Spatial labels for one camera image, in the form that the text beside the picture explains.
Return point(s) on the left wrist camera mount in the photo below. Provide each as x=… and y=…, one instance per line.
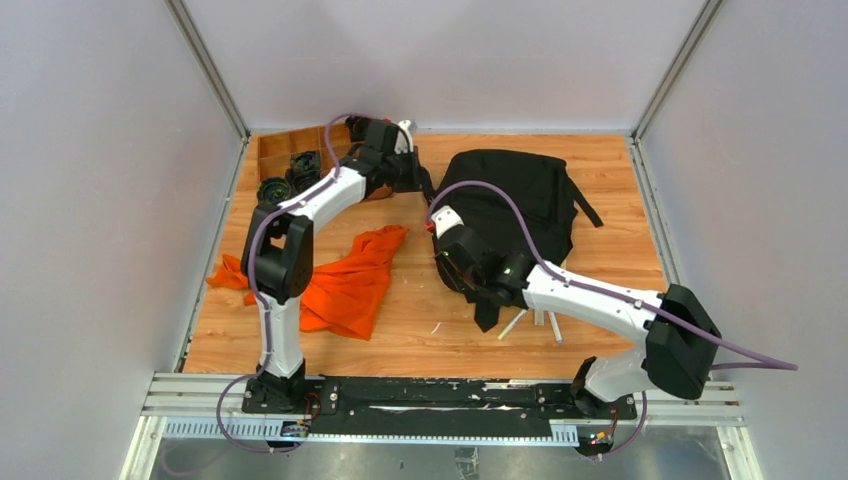
x=407, y=129

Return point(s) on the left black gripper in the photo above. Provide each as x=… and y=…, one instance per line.
x=411, y=171

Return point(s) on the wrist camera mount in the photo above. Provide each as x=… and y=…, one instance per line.
x=407, y=129
x=443, y=219

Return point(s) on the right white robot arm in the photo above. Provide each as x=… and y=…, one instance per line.
x=669, y=352

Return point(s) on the dark coiled roll back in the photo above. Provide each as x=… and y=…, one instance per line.
x=357, y=127

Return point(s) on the white marker pen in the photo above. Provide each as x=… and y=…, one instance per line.
x=552, y=318

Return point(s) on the orange cloth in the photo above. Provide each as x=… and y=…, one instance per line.
x=344, y=296

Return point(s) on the wooden compartment tray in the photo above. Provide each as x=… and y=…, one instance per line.
x=276, y=150

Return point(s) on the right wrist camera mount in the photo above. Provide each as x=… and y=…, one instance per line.
x=443, y=219

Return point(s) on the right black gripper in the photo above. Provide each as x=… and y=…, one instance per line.
x=439, y=258

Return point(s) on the yellow-green pencil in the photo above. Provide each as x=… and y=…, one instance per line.
x=510, y=327

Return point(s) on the black backpack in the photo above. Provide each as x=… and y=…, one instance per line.
x=517, y=201

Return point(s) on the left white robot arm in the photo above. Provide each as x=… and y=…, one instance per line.
x=278, y=259

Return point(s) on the dark coiled roll front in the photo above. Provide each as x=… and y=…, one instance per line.
x=274, y=190

